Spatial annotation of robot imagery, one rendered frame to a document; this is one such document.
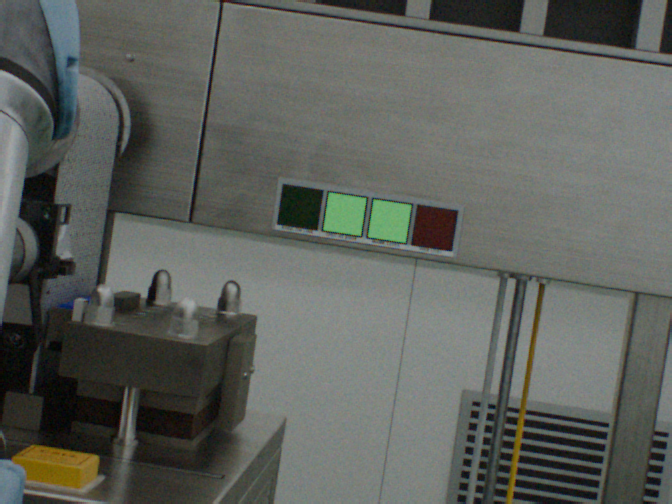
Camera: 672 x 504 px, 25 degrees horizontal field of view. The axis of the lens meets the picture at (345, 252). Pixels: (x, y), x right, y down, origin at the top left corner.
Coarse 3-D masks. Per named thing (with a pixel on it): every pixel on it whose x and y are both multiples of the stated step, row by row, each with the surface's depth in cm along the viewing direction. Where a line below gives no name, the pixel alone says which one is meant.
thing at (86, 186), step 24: (72, 168) 175; (96, 168) 186; (72, 192) 176; (96, 192) 188; (72, 216) 178; (96, 216) 190; (72, 240) 180; (96, 240) 192; (96, 264) 193; (48, 288) 172; (72, 288) 183; (48, 312) 174
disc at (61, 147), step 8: (72, 128) 170; (72, 136) 170; (56, 144) 170; (64, 144) 170; (48, 152) 170; (56, 152) 170; (64, 152) 170; (40, 160) 170; (48, 160) 170; (56, 160) 170; (32, 168) 170; (40, 168) 170; (48, 168) 170; (32, 176) 171
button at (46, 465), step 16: (32, 448) 150; (48, 448) 151; (16, 464) 145; (32, 464) 145; (48, 464) 145; (64, 464) 145; (80, 464) 146; (96, 464) 150; (32, 480) 145; (48, 480) 145; (64, 480) 145; (80, 480) 145
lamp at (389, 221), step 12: (384, 204) 200; (396, 204) 200; (372, 216) 200; (384, 216) 200; (396, 216) 200; (408, 216) 200; (372, 228) 200; (384, 228) 200; (396, 228) 200; (396, 240) 200
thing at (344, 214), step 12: (336, 204) 200; (348, 204) 200; (360, 204) 200; (336, 216) 200; (348, 216) 200; (360, 216) 200; (324, 228) 201; (336, 228) 201; (348, 228) 200; (360, 228) 200
